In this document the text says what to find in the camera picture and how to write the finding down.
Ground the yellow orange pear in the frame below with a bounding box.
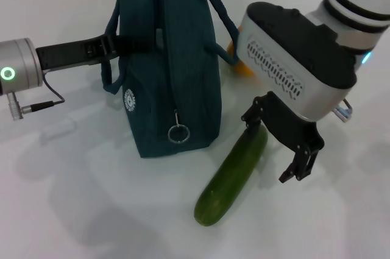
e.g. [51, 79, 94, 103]
[227, 24, 254, 77]

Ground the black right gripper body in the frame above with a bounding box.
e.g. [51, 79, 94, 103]
[255, 91, 325, 154]

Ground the dark teal insulated lunch bag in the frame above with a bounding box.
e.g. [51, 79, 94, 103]
[100, 0, 241, 159]

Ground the green cucumber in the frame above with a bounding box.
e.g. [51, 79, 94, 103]
[194, 126, 269, 227]

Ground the left arm cable with connector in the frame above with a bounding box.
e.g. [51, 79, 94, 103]
[7, 76, 65, 122]

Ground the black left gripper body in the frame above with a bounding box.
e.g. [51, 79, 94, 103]
[35, 34, 119, 72]

